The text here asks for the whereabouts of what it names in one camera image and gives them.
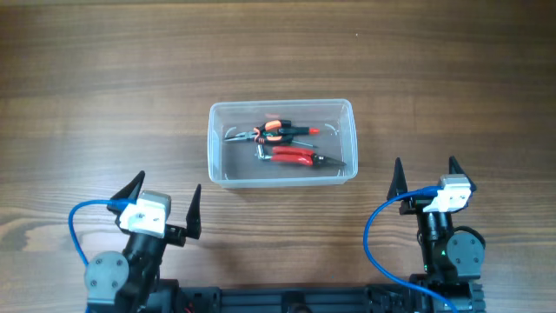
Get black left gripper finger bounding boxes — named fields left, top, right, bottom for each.
left=186, top=184, right=202, bottom=240
left=107, top=170, right=145, bottom=213

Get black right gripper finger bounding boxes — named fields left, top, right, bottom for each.
left=448, top=156, right=477, bottom=192
left=387, top=157, right=408, bottom=200

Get silver L-shaped socket wrench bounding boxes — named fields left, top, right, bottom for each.
left=256, top=144, right=272, bottom=161

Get clear plastic container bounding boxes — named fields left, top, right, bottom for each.
left=208, top=99, right=358, bottom=189

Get red handled pliers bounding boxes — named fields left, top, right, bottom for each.
left=269, top=146, right=346, bottom=167

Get orange black needle-nose pliers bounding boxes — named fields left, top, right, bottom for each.
left=224, top=120, right=292, bottom=144

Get black red screwdriver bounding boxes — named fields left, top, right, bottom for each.
left=277, top=127, right=320, bottom=136

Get green handled screwdriver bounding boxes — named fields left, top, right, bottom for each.
left=263, top=135, right=315, bottom=148

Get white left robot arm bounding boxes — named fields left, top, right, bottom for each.
left=84, top=171, right=202, bottom=313

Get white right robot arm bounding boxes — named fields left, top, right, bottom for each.
left=369, top=156, right=486, bottom=313

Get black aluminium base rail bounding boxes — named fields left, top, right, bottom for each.
left=156, top=280, right=486, bottom=313

